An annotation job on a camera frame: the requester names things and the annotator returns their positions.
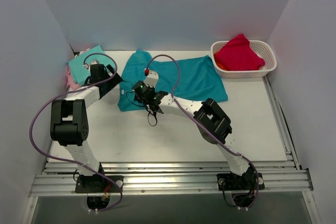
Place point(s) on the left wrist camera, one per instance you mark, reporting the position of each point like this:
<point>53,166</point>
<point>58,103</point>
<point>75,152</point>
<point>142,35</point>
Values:
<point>88,65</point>

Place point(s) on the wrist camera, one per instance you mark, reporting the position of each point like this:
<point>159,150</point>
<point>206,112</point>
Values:
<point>88,65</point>
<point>151,78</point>

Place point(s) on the folded mint green t-shirt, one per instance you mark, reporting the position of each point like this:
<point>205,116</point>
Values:
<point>79,72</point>

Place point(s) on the orange garment in basket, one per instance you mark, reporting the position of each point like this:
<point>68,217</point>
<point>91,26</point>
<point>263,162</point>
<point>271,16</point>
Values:
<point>217,62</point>

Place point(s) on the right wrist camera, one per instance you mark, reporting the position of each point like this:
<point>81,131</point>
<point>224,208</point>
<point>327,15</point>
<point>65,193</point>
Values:
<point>151,78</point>

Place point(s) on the folded pink t-shirt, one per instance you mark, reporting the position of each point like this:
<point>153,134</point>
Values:
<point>71,84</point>

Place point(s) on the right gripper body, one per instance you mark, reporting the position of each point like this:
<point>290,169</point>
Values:
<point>135,87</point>

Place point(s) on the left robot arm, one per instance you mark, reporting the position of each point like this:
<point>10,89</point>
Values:
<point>69,124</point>

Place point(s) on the red t-shirt in basket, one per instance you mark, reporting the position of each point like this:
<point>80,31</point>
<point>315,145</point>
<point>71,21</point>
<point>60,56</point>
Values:
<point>237,55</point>

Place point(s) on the white plastic basket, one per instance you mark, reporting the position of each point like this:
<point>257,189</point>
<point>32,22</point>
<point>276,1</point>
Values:
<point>263,51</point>

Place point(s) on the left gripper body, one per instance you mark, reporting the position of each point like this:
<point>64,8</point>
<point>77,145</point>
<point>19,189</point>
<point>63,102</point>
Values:
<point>111,81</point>

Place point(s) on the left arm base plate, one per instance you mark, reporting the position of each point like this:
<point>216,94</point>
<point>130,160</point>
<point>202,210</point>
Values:
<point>94,184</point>

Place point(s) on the aluminium rail frame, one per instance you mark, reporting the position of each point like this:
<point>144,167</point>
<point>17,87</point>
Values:
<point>172,157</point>

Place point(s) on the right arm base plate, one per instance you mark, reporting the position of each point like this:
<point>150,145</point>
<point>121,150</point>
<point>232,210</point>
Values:
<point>232,182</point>

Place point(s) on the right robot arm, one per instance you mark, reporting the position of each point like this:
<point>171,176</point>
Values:
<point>212,122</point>

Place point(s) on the teal t-shirt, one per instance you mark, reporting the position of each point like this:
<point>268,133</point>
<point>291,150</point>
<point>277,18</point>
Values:
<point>198,81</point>

